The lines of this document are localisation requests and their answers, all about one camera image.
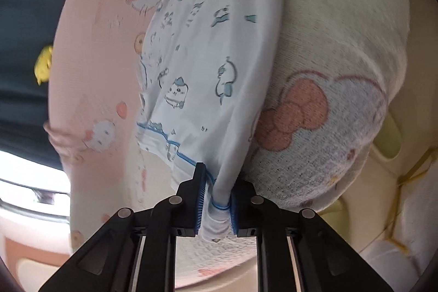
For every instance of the yellow plush ornament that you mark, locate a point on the yellow plush ornament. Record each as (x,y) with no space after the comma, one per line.
(43,66)

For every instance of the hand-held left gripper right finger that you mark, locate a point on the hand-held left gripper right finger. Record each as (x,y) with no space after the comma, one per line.
(233,213)

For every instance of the pink cabinet panel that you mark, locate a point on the pink cabinet panel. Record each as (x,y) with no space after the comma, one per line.
(34,261)

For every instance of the dark blue curtain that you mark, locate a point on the dark blue curtain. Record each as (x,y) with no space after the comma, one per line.
(20,56)

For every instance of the window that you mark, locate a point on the window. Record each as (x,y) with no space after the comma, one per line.
(30,182)

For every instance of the pink cat print blanket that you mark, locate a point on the pink cat print blanket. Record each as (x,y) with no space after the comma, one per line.
(325,39)

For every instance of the white cartoon print pajama pants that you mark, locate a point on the white cartoon print pajama pants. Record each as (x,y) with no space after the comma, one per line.
(205,56)

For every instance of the white cloth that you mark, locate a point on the white cloth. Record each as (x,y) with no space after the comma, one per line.
(386,261)

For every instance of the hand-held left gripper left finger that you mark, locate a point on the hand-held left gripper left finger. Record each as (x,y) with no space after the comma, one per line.
(202,196)

